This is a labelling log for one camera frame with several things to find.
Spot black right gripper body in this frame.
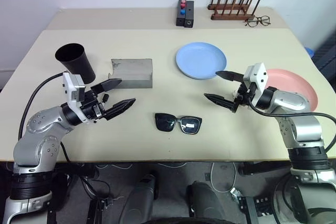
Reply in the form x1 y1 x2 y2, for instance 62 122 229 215
230 81 259 110

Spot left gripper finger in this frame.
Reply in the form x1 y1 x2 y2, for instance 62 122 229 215
103 98 137 122
90 78 123 95

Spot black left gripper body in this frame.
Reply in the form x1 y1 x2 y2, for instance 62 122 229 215
80 89 110 125

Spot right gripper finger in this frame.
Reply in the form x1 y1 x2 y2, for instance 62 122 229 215
215 70 246 83
204 93 238 114

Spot black sunglasses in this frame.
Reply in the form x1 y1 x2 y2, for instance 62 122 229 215
154 112 203 134

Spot pink plate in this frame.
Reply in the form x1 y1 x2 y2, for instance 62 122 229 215
265 68 319 112

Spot blue plate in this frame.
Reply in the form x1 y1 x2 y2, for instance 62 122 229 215
175 41 228 81

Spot black plastic cup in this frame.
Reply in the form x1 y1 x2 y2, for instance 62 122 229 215
54 42 97 84

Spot brown wooden peg rack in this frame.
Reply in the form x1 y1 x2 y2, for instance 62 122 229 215
207 0 262 21

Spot thin-framed clear eyeglasses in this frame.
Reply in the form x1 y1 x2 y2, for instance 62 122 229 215
244 15 271 28

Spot plain black box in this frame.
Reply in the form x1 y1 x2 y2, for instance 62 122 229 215
184 1 195 29

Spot black box with buttons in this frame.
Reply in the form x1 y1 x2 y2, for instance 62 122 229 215
175 0 188 27

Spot dark ribbed object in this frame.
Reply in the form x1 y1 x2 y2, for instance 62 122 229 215
312 28 336 78

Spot dark rounded shape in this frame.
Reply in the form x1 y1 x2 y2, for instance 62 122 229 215
186 180 227 224
118 173 160 224

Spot silver metal connector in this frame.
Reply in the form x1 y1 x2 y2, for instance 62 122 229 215
230 187 244 201

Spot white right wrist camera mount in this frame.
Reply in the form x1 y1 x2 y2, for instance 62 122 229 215
243 62 269 94

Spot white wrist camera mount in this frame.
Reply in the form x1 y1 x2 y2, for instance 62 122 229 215
62 71 86 116
243 62 269 94

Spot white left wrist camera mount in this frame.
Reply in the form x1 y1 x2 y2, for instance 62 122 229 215
62 71 86 116

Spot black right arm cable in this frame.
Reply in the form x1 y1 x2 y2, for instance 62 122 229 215
246 98 336 154

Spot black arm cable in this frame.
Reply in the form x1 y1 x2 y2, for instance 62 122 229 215
246 98 336 154
18 71 71 162

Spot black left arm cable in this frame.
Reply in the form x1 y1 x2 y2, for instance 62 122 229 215
18 71 71 162

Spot white floor cable loop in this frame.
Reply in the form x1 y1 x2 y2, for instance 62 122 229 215
209 161 238 193

